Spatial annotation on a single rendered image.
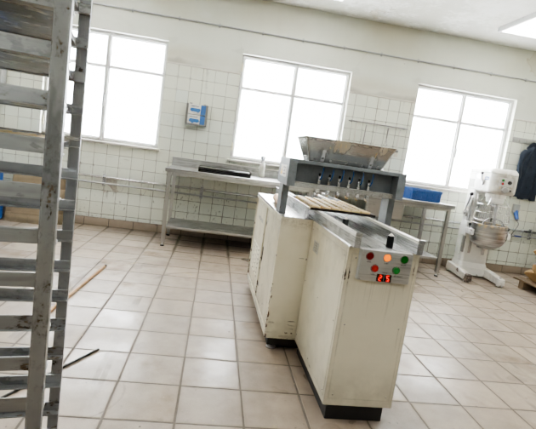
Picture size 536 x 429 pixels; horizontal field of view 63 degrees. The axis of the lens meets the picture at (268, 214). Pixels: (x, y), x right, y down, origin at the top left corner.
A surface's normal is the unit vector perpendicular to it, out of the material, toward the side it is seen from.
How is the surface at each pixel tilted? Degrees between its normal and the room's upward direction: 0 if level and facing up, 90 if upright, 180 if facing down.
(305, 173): 90
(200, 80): 90
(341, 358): 90
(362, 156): 115
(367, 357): 90
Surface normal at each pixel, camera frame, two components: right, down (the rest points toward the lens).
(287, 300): 0.13, 0.15
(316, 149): 0.06, 0.55
